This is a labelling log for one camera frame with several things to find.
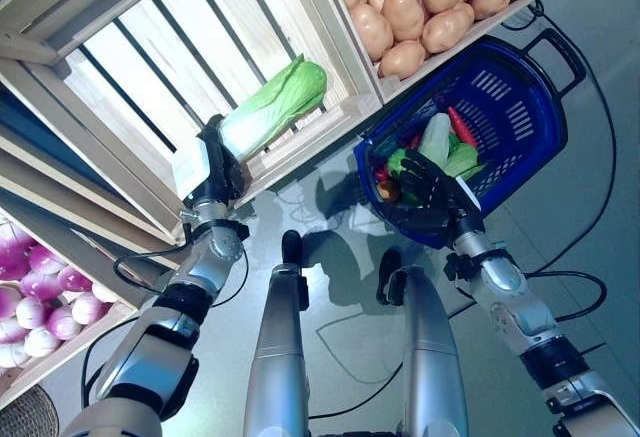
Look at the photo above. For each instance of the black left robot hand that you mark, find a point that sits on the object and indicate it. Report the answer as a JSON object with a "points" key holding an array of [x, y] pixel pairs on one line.
{"points": [[225, 177]]}

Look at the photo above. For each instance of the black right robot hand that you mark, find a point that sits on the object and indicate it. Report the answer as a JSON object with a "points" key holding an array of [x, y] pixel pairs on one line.
{"points": [[440, 207]]}

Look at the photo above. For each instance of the napa cabbage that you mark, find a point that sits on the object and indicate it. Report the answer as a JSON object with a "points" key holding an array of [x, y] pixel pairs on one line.
{"points": [[435, 137], [465, 157], [280, 102]]}

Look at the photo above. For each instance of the blue plastic shopping basket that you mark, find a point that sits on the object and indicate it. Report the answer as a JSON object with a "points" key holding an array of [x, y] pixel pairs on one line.
{"points": [[540, 122]]}

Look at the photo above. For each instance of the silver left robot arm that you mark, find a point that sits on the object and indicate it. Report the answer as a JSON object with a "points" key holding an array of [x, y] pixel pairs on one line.
{"points": [[140, 367]]}

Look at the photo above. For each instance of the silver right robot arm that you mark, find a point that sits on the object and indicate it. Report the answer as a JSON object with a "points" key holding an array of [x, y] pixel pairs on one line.
{"points": [[505, 277]]}

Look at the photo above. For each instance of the woven wicker basket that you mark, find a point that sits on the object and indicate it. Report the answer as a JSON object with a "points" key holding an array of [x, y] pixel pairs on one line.
{"points": [[25, 417]]}

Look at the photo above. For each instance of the orange fruit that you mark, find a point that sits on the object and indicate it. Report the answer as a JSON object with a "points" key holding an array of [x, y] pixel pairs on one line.
{"points": [[387, 191]]}

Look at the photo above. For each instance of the round green vegetable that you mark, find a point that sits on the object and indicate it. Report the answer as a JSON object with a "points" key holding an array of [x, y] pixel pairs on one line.
{"points": [[395, 162]]}

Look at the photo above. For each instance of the single red carrot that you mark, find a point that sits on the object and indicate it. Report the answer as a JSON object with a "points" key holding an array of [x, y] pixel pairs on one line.
{"points": [[462, 127]]}

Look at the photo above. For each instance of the wooden crate with potatoes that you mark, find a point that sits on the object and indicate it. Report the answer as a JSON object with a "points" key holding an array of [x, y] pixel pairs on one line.
{"points": [[386, 93]]}

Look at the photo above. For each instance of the silver right robot leg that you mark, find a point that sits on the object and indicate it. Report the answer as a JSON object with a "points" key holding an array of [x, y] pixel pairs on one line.
{"points": [[430, 347]]}

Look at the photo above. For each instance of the silver robot leg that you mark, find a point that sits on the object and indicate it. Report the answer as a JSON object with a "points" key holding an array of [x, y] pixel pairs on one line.
{"points": [[430, 347], [277, 347]]}

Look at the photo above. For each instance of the wooden crate with white slats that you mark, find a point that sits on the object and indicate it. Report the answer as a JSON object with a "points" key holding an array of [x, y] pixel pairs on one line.
{"points": [[140, 57]]}

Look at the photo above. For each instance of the silver left robot leg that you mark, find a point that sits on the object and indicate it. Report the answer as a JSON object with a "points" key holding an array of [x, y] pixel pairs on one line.
{"points": [[277, 347]]}

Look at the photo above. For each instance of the pile of brown potatoes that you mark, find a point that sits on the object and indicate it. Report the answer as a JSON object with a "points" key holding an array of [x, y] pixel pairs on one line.
{"points": [[405, 12]]}

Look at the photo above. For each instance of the pile of purple onions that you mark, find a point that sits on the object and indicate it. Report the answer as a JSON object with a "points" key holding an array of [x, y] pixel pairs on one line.
{"points": [[45, 307]]}

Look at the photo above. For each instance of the pile of purple turnips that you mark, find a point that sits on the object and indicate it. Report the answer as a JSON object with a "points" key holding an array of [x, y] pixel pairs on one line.
{"points": [[70, 352]]}

